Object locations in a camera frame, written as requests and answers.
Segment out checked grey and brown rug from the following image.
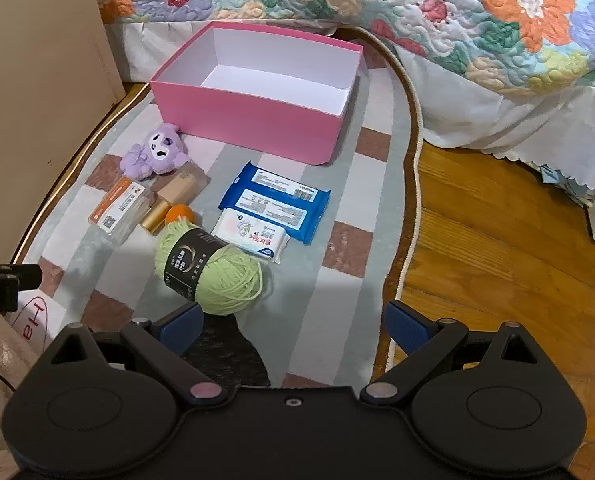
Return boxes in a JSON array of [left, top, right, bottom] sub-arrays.
[[10, 25, 423, 391]]

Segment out orange makeup sponge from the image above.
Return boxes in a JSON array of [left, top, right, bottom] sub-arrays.
[[165, 204, 196, 226]]

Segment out blue wet wipes pack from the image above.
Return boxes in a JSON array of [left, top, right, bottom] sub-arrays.
[[218, 161, 331, 246]]

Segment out purple plush toy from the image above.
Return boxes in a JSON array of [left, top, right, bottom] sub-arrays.
[[120, 122, 193, 181]]

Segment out pink cardboard box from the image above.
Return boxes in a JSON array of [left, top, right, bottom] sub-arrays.
[[150, 21, 363, 167]]

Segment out blue patterned paper under bed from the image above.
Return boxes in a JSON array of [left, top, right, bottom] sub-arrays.
[[540, 162, 595, 206]]

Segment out white tissue pack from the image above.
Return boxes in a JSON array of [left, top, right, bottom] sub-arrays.
[[212, 208, 291, 264]]

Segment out beige bottle with gold cap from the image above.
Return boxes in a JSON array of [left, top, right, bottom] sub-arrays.
[[140, 167, 208, 235]]

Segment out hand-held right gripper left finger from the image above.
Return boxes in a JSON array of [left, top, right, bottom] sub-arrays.
[[38, 301, 228, 406]]

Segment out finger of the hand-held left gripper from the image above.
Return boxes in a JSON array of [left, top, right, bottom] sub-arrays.
[[12, 263, 43, 292]]

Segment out green yarn ball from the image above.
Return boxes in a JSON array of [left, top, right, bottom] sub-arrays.
[[155, 216, 273, 316]]

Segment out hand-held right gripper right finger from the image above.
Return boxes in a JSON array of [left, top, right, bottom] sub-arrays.
[[360, 300, 553, 405]]

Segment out white paper with red writing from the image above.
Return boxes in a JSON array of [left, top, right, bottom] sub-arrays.
[[5, 292, 73, 356]]

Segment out clear box with orange label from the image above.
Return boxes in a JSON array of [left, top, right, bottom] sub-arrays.
[[88, 176, 154, 246]]

